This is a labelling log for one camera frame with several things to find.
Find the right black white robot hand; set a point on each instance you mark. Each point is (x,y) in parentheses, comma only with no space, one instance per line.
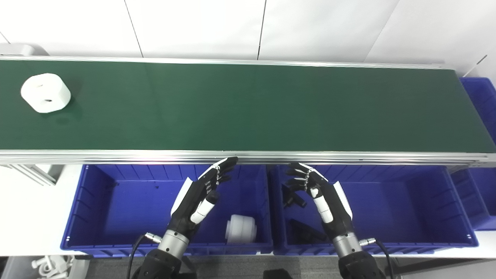
(329,201)

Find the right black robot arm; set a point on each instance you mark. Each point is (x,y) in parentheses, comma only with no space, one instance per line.
(356,263)

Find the white plastic parts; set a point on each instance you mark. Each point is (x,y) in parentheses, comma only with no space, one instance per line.
(48,265)

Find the white cylindrical plastic part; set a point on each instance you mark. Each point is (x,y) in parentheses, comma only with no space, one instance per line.
(44,93)
(242,228)

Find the green conveyor belt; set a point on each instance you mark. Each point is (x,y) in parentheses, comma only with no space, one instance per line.
(248,108)
(116,157)

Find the black robot torso part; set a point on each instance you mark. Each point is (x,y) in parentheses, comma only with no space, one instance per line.
(277,274)

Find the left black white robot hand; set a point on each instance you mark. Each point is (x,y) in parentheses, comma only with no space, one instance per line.
(193,201)

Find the grey conveyor end housing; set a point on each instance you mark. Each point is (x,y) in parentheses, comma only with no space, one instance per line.
(19,49)

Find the blue plastic bin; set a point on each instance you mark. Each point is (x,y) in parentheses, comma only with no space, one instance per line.
(128,201)
(484,193)
(395,205)

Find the aluminium conveyor support leg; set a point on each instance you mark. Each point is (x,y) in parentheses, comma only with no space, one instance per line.
(35,174)

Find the black plastic part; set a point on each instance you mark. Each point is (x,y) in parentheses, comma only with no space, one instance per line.
(306,231)
(290,197)

